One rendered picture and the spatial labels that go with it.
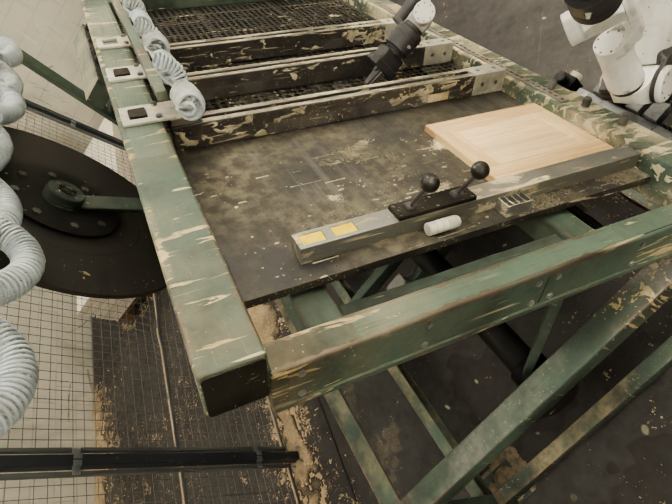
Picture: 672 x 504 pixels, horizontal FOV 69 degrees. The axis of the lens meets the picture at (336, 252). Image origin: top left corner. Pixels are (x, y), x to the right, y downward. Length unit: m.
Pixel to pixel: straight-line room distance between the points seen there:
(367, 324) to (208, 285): 0.26
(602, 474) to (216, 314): 1.86
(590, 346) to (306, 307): 0.86
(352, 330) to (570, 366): 0.87
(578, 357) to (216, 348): 1.07
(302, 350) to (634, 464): 1.73
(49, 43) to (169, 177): 5.78
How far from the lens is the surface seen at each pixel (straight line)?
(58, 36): 6.75
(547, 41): 3.04
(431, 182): 0.94
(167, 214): 0.96
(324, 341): 0.76
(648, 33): 1.28
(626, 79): 1.22
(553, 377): 1.54
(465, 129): 1.47
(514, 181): 1.22
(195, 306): 0.77
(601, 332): 1.51
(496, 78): 1.77
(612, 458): 2.31
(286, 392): 0.79
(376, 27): 2.13
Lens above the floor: 2.23
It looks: 43 degrees down
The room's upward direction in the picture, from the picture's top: 69 degrees counter-clockwise
